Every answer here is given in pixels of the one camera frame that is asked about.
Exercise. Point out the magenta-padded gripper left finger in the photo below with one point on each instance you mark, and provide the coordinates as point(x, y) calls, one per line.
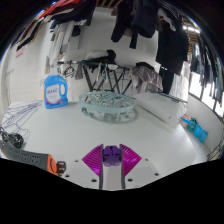
point(94, 159)

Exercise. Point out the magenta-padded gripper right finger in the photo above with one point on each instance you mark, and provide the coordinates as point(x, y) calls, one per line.
point(130, 159)

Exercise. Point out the purple charger block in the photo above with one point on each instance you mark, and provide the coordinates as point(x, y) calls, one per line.
point(111, 156)

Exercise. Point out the white folded bedding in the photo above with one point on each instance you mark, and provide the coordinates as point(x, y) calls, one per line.
point(163, 106)

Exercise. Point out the black power strip orange ends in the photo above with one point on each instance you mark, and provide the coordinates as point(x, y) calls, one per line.
point(30, 156)

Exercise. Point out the blue bags on floor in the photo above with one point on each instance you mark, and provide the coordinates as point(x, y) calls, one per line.
point(198, 130)

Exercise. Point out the blue detergent bottle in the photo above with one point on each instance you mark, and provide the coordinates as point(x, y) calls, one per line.
point(55, 93)

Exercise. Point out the grey garment on rack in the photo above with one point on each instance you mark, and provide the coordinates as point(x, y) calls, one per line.
point(146, 78)

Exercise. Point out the black folding drying rack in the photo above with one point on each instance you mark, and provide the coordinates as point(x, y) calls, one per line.
point(100, 66)

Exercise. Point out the row of hanging dark clothes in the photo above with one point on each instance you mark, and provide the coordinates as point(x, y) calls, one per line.
point(170, 46)

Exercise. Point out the row of hanging colourful clothes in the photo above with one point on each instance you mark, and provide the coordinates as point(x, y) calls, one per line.
point(30, 35)

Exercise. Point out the hanging red shirt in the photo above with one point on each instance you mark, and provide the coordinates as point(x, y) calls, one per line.
point(58, 7)

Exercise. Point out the pink wall sign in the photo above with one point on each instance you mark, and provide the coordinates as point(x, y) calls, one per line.
point(21, 51)

